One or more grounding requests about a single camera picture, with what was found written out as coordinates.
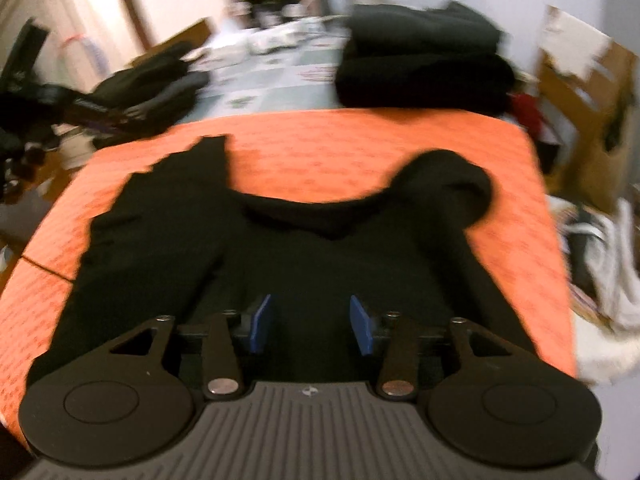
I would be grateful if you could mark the orange flower-print mat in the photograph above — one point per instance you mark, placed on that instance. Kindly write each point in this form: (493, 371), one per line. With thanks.
(325, 160)

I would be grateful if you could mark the black sweater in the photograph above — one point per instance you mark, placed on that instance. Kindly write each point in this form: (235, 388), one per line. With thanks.
(300, 270)

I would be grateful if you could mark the red cloth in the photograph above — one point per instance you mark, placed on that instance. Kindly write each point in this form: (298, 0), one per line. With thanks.
(530, 112)

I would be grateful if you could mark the wooden chair with white cloth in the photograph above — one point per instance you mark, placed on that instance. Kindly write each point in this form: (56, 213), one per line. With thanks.
(595, 125)

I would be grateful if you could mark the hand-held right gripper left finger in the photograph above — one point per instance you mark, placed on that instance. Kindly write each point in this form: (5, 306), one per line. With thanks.
(261, 325)

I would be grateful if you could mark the white cloth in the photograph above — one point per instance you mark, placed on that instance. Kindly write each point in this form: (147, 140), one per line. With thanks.
(575, 45)

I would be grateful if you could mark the wooden door frame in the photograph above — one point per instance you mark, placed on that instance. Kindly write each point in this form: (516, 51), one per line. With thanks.
(130, 0)

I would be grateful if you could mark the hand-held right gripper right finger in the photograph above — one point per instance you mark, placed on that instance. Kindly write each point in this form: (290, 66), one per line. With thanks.
(361, 325)

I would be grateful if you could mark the pile of white clothes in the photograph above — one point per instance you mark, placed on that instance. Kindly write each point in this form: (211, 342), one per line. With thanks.
(605, 280)

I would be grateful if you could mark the stack of folded dark clothes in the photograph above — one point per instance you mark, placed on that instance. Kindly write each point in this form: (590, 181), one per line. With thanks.
(150, 85)

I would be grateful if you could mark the patterned tablecloth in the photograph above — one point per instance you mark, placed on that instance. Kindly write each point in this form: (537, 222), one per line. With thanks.
(270, 80)

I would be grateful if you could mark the pile of black clothes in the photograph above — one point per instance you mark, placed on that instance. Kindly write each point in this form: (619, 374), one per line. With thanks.
(425, 60)

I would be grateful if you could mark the colourful hoop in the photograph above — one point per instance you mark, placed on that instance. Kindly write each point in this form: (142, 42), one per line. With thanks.
(92, 50)

